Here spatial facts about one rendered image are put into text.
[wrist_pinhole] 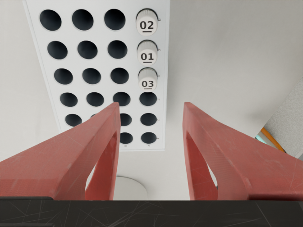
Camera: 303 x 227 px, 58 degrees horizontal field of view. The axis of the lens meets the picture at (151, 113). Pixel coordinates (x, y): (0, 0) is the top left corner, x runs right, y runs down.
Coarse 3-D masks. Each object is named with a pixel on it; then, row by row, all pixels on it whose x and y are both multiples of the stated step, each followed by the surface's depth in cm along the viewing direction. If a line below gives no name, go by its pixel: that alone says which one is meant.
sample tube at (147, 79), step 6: (144, 72) 18; (150, 72) 18; (138, 78) 18; (144, 78) 17; (150, 78) 17; (156, 78) 18; (138, 84) 18; (144, 84) 18; (150, 84) 18; (156, 84) 18; (144, 90) 18; (150, 90) 18
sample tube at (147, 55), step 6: (144, 42) 17; (150, 42) 17; (138, 48) 17; (144, 48) 16; (150, 48) 16; (156, 48) 17; (138, 54) 16; (144, 54) 16; (150, 54) 16; (156, 54) 16; (138, 60) 17; (144, 60) 17; (150, 60) 17
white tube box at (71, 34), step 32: (32, 0) 15; (64, 0) 15; (96, 0) 15; (128, 0) 16; (160, 0) 16; (32, 32) 17; (64, 32) 17; (96, 32) 17; (128, 32) 17; (160, 32) 17; (64, 64) 18; (96, 64) 18; (128, 64) 18; (160, 64) 18; (64, 96) 20; (96, 96) 21; (128, 96) 21; (160, 96) 20; (64, 128) 21; (128, 128) 21; (160, 128) 21
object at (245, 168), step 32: (192, 128) 10; (224, 128) 9; (192, 160) 11; (224, 160) 7; (256, 160) 6; (288, 160) 6; (192, 192) 11; (224, 192) 7; (256, 192) 5; (288, 192) 5
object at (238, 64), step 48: (0, 0) 19; (192, 0) 19; (240, 0) 19; (288, 0) 19; (0, 48) 21; (192, 48) 21; (240, 48) 21; (288, 48) 21; (0, 96) 24; (48, 96) 24; (192, 96) 24; (240, 96) 24; (0, 144) 27
